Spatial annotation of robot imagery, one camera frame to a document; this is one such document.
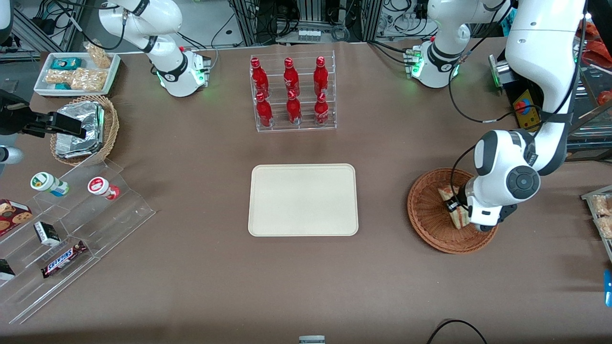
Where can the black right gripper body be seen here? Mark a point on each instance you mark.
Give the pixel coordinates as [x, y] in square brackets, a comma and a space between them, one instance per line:
[13, 117]

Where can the triangular layered sandwich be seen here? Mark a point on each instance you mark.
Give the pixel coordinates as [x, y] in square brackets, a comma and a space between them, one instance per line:
[460, 217]

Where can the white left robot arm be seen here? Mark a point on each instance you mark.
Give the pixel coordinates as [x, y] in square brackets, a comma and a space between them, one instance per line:
[545, 48]

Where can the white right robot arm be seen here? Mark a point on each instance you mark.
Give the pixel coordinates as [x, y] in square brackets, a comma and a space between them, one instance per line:
[167, 28]

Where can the brown round wicker basket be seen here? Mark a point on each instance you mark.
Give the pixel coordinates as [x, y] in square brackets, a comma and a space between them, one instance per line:
[430, 215]

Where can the white rectangular snack tray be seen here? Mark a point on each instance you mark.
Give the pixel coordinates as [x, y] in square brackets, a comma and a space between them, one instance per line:
[43, 88]

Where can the light wicker basket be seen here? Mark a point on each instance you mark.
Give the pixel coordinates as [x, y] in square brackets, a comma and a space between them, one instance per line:
[111, 129]

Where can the beige rectangular tray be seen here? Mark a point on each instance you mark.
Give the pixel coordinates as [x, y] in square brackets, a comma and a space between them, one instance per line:
[301, 200]

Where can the small teal snack packet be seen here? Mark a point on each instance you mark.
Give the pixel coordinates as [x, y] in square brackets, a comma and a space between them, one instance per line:
[62, 86]

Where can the clear bag of puffed snacks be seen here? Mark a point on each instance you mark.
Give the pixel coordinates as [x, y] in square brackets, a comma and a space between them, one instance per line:
[99, 55]
[90, 80]
[58, 76]

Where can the green lid yogurt cup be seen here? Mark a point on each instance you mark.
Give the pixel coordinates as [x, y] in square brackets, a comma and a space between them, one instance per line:
[45, 183]

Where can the teal snack box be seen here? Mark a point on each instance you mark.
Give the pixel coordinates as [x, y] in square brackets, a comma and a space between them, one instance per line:
[66, 63]

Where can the red lid yogurt cup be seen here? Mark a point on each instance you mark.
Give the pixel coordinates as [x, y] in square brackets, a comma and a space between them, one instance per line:
[100, 186]

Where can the red cookie box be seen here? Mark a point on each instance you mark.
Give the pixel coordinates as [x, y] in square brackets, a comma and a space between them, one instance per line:
[13, 216]

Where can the clear acrylic stepped stand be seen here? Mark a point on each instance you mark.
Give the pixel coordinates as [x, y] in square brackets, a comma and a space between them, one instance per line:
[110, 224]

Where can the small black white box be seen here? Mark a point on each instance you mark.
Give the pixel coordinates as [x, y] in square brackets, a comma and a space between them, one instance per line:
[47, 234]

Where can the clear acrylic side rack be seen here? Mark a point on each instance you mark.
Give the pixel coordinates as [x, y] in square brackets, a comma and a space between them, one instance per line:
[600, 248]

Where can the clear bag of rice snacks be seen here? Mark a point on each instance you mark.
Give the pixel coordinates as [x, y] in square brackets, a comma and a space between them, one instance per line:
[603, 205]
[606, 227]

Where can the red emergency stop button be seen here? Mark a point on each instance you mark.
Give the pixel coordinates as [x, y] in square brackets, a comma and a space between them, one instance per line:
[523, 106]

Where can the snickers chocolate bar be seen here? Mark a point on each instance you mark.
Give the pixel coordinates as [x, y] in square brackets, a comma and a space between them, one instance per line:
[63, 259]

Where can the black control box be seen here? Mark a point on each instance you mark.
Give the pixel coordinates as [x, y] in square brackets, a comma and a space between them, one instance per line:
[514, 86]

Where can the blue plastic object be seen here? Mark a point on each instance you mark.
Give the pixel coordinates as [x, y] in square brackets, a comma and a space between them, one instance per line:
[608, 289]

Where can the black snack box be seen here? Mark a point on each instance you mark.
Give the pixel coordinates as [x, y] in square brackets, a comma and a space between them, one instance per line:
[5, 270]

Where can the red soda bottle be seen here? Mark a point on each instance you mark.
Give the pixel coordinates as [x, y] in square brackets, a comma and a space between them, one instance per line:
[264, 112]
[321, 75]
[321, 111]
[290, 76]
[259, 76]
[293, 110]

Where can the clear acrylic bottle rack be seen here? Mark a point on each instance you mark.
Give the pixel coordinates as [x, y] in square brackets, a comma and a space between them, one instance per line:
[306, 129]

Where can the orange red cloth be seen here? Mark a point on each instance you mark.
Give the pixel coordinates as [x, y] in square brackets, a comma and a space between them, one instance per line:
[601, 48]

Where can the white power strip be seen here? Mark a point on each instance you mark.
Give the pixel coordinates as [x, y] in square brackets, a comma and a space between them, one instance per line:
[309, 36]

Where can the grey metal bracket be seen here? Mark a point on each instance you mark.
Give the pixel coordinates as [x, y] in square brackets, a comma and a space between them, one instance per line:
[311, 340]

